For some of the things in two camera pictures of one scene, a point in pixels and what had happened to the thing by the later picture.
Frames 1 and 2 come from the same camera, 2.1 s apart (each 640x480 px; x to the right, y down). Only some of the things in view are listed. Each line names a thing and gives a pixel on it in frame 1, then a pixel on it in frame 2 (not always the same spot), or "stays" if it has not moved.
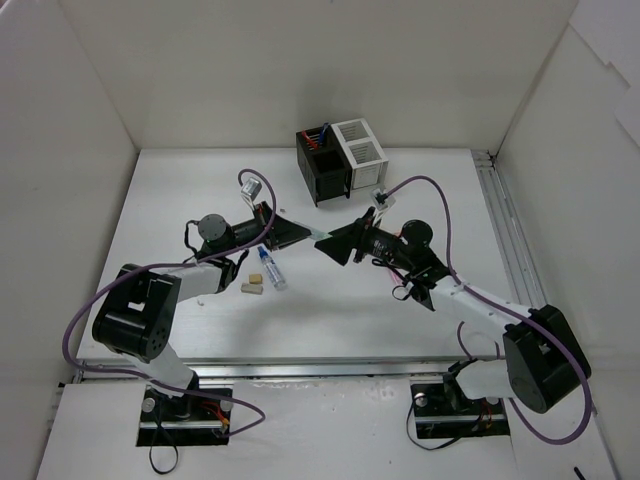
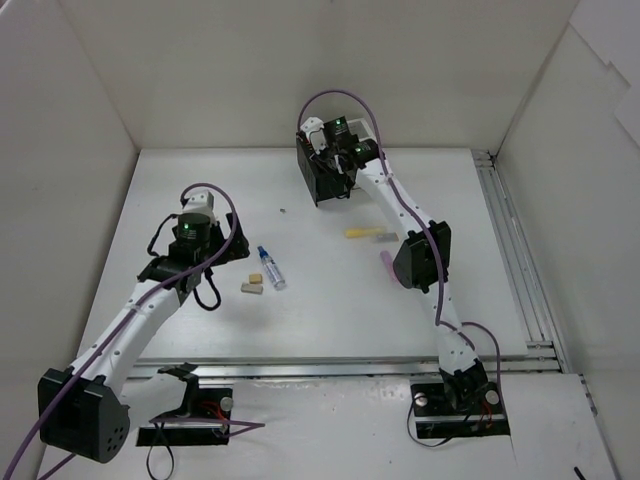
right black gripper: x=361 y=238 to x=310 y=170
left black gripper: x=270 y=226 to x=230 y=240
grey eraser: x=250 y=288 stays
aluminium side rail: x=524 y=280 stays
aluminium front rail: x=255 y=367 stays
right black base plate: x=442 y=410 stays
